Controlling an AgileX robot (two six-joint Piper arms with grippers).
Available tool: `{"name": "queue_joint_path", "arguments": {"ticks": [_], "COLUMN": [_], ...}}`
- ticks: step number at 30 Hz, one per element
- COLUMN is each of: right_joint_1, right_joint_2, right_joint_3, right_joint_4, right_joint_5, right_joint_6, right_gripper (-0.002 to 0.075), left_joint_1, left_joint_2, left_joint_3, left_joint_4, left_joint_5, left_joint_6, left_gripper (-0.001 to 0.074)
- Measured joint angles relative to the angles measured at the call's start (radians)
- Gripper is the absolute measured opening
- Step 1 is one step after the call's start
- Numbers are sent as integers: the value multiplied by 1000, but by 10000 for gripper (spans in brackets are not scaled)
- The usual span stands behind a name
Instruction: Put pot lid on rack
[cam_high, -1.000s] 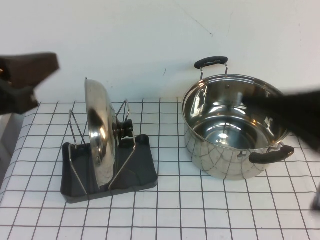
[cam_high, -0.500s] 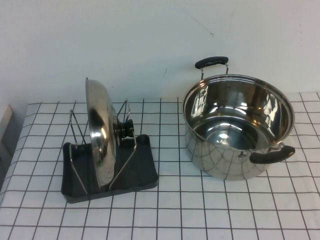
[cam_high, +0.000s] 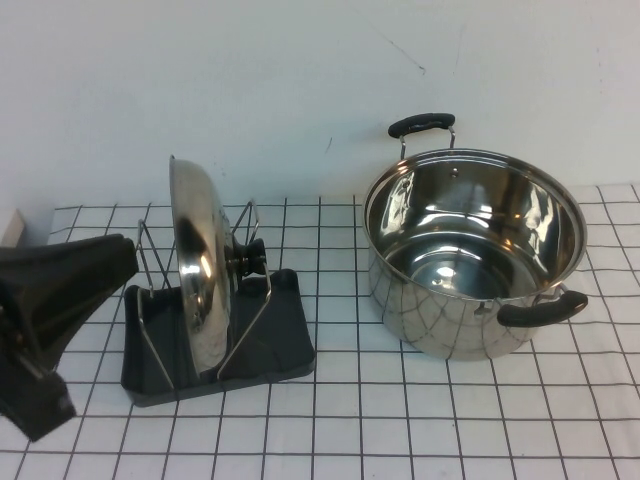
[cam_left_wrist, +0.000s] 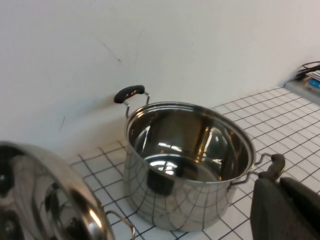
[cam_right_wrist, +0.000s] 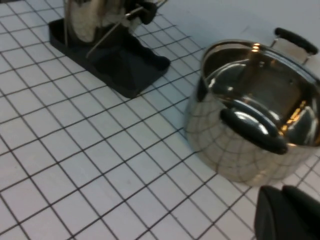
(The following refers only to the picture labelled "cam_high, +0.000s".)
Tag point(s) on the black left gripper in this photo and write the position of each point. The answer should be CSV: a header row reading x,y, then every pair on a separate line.
x,y
17,360

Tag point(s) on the stainless steel pot lid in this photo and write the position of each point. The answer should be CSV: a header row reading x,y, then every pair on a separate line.
x,y
200,280

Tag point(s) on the beige board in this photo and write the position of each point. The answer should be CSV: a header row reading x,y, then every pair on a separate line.
x,y
11,227

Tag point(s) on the white black grid tablecloth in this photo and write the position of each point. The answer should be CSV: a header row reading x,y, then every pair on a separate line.
x,y
350,430

